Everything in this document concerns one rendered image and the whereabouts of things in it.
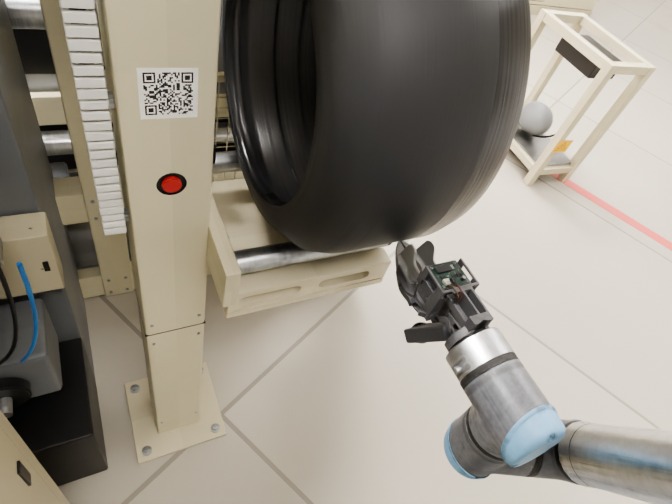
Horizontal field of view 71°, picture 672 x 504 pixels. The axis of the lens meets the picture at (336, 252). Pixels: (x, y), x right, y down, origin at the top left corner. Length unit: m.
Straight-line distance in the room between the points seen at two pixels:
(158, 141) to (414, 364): 1.47
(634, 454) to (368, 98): 0.52
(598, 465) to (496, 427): 0.13
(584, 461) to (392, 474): 1.07
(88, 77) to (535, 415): 0.70
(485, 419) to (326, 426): 1.10
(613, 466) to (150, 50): 0.76
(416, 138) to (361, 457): 1.32
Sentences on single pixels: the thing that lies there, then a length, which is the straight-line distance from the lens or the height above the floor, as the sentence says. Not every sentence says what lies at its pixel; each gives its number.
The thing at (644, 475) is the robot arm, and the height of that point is 1.13.
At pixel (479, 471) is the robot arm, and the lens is 0.80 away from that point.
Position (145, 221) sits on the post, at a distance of 0.83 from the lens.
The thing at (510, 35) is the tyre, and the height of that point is 1.38.
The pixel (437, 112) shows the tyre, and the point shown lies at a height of 1.31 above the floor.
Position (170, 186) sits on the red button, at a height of 1.06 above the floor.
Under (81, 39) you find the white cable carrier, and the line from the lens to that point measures 0.66.
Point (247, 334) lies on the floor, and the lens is 1.85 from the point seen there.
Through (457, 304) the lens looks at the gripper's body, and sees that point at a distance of 0.73.
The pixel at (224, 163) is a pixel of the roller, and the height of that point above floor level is 0.91.
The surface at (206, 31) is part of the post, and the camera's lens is 0.65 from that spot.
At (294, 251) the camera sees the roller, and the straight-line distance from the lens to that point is 0.90.
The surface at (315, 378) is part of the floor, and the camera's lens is 1.80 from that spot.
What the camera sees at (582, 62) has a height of 0.69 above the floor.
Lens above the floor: 1.59
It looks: 47 degrees down
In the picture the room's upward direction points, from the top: 20 degrees clockwise
